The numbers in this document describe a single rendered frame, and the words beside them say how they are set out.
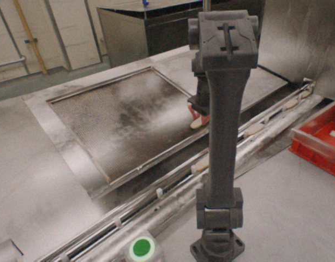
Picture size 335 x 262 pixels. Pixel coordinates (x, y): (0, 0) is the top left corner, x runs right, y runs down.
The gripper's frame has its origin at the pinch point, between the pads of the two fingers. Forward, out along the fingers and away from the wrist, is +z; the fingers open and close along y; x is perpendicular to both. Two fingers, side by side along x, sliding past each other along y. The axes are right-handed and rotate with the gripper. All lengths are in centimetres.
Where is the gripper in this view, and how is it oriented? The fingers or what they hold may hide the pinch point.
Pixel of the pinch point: (199, 120)
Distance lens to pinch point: 94.6
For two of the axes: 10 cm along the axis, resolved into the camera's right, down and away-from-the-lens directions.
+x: -6.8, 4.7, -5.6
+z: -0.8, 7.1, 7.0
